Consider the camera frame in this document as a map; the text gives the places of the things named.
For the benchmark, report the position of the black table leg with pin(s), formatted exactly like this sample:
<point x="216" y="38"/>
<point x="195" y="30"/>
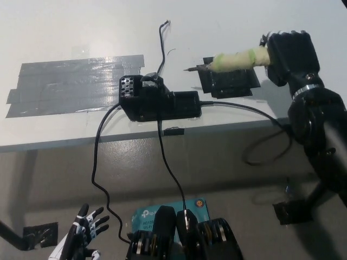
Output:
<point x="11" y="234"/>
<point x="317" y="195"/>

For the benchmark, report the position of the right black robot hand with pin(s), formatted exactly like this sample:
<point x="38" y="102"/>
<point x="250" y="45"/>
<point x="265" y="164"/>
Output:
<point x="292" y="57"/>

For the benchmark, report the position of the teal router box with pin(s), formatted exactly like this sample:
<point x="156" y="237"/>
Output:
<point x="145" y="216"/>

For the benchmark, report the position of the black floor tape patch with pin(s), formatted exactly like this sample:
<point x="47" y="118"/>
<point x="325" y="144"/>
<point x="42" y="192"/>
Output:
<point x="290" y="214"/>
<point x="46" y="233"/>

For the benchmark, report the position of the tape-wrapped soldering iron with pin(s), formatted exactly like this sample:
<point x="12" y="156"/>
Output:
<point x="236" y="61"/>

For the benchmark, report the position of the black soldering station base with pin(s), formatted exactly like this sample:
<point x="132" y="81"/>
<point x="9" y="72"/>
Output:
<point x="151" y="104"/>

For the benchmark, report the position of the grey duct tape patch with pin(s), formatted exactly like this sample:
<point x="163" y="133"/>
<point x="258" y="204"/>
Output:
<point x="65" y="81"/>

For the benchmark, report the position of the black robot torso blocks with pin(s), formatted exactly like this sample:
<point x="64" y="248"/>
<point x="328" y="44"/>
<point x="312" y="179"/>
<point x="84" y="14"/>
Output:
<point x="165" y="226"/>

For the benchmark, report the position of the black soldering iron stand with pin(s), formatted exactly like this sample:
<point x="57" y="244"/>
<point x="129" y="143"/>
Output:
<point x="230" y="84"/>

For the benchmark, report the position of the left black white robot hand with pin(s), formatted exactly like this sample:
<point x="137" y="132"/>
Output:
<point x="89" y="227"/>

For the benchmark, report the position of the small black tape strip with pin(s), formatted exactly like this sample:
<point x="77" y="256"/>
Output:
<point x="173" y="132"/>

